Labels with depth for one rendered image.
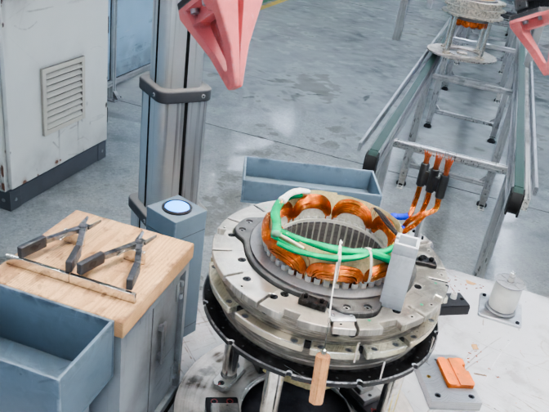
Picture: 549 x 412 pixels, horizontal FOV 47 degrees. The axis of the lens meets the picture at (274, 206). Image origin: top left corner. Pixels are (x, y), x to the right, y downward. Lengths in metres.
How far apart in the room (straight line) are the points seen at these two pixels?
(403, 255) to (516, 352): 0.64
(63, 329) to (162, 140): 0.50
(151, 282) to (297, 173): 0.48
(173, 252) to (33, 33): 2.24
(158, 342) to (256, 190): 0.34
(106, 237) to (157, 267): 0.10
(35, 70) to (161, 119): 1.94
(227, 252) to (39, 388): 0.29
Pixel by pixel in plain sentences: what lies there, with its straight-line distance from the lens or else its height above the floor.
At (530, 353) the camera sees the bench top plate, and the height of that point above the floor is 0.78.
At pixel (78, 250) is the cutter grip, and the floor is 1.09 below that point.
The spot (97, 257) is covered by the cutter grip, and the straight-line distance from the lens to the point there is 0.82.
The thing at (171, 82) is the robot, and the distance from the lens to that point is 1.17.
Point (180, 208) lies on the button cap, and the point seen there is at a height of 1.04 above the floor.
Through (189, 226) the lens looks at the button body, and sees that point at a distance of 1.04.
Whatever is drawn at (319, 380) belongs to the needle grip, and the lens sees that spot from 0.75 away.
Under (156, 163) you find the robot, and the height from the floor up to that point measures 1.03.
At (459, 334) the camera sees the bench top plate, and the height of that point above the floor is 0.78.
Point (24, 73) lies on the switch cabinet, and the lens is 3.03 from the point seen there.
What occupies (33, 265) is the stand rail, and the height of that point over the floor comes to 1.08.
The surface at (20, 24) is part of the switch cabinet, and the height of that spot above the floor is 0.84.
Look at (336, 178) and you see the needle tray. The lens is 1.23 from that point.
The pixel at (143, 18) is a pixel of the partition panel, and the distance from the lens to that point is 4.88.
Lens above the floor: 1.54
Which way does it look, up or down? 27 degrees down
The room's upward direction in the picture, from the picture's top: 9 degrees clockwise
